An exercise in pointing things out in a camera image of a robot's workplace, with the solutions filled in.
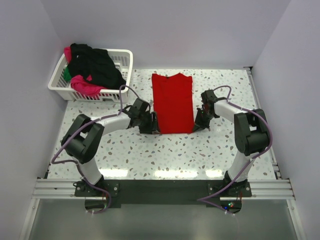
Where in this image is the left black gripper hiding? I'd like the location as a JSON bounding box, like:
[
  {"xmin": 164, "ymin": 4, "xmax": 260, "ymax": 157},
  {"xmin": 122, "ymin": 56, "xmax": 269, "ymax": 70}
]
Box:
[{"xmin": 137, "ymin": 111, "xmax": 161, "ymax": 135}]

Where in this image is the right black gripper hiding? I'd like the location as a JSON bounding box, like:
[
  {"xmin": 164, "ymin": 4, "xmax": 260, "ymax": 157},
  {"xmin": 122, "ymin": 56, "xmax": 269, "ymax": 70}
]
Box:
[{"xmin": 192, "ymin": 107, "xmax": 216, "ymax": 133}]

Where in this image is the red t shirt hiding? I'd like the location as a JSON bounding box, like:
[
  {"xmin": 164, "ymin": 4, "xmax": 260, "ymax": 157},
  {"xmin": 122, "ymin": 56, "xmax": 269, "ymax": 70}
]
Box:
[{"xmin": 151, "ymin": 73, "xmax": 194, "ymax": 134}]

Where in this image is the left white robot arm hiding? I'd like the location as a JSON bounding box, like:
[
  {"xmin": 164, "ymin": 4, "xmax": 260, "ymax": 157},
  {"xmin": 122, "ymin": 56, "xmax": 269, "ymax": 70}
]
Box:
[{"xmin": 61, "ymin": 98, "xmax": 159, "ymax": 196}]

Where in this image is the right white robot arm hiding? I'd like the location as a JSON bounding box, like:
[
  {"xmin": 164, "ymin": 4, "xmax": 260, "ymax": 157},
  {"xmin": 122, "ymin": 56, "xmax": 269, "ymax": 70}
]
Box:
[{"xmin": 193, "ymin": 89, "xmax": 273, "ymax": 197}]

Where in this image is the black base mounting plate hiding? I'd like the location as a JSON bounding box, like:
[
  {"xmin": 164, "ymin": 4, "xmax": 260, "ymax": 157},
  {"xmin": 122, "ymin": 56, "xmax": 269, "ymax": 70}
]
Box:
[{"xmin": 73, "ymin": 179, "xmax": 252, "ymax": 213}]

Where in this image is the pink t shirt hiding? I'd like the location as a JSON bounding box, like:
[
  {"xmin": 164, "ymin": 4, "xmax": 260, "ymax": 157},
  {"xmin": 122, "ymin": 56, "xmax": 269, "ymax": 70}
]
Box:
[{"xmin": 63, "ymin": 46, "xmax": 107, "ymax": 97}]

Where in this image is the black t shirt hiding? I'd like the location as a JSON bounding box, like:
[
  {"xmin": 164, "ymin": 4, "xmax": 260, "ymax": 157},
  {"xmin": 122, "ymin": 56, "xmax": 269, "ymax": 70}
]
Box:
[{"xmin": 67, "ymin": 43, "xmax": 126, "ymax": 90}]

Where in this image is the green t shirt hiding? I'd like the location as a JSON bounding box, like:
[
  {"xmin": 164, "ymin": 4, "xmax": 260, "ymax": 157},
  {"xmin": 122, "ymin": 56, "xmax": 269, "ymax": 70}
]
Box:
[{"xmin": 63, "ymin": 66, "xmax": 72, "ymax": 83}]

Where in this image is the white plastic laundry basket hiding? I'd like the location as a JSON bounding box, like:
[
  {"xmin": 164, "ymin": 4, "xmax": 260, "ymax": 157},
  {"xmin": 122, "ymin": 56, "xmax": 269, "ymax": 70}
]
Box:
[{"xmin": 47, "ymin": 48, "xmax": 134, "ymax": 103}]

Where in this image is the aluminium frame rail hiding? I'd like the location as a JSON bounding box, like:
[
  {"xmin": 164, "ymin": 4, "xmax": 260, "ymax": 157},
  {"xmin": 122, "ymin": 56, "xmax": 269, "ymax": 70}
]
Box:
[{"xmin": 31, "ymin": 179, "xmax": 296, "ymax": 200}]

